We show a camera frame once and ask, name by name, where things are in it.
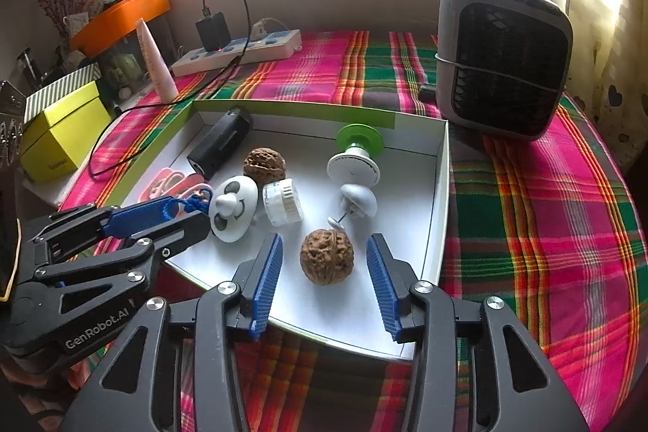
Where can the pink plaid cloth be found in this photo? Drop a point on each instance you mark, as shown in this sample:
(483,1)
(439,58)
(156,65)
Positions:
(531,260)

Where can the cream cosmetic tube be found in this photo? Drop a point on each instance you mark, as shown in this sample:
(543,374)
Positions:
(159,67)

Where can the white mushroom shaped toy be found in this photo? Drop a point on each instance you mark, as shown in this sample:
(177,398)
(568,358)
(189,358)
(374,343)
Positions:
(362,201)

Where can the yellow box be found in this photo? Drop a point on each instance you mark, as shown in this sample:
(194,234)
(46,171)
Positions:
(66,128)

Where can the white ribbed round cap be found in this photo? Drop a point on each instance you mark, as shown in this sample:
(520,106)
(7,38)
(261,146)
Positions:
(283,204)

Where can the black plug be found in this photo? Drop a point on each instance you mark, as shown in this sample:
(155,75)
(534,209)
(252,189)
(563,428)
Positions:
(428,94)

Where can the grey fan heater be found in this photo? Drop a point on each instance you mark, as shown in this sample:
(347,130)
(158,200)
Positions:
(506,67)

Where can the cream patterned curtain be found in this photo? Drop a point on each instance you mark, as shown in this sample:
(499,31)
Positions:
(617,57)

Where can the black cylinder device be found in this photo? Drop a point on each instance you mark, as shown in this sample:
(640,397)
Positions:
(220,141)

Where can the green and white cardboard box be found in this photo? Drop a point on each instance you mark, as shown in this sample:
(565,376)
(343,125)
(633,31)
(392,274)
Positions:
(405,234)

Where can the white panda egg toy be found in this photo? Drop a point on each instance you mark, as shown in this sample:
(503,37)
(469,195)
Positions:
(233,219)

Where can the white power strip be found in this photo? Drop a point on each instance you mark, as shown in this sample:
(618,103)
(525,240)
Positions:
(273,50)

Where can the pale green ornament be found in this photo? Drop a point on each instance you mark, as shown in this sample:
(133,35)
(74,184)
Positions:
(124,70)

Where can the white plug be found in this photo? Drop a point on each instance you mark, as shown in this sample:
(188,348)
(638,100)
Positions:
(260,29)

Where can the metal perforated bracket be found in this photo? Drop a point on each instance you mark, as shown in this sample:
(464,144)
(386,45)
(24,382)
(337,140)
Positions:
(10,118)

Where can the striped box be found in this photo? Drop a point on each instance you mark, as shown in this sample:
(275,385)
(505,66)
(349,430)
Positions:
(60,85)

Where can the orange box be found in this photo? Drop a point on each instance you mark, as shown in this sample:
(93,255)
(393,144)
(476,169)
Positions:
(121,14)

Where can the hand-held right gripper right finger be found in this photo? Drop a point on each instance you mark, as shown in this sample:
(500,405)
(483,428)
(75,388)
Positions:
(384,290)

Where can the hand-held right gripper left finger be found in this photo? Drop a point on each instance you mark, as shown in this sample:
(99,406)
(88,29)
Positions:
(266,285)

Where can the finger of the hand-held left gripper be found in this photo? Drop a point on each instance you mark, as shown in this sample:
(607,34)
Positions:
(182,234)
(139,217)

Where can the green and white spool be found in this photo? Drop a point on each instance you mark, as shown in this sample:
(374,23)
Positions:
(352,169)

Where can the brown walnut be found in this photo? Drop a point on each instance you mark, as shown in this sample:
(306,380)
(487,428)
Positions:
(326,257)
(263,164)

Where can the black charger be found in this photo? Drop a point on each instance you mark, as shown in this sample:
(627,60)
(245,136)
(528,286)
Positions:
(212,32)

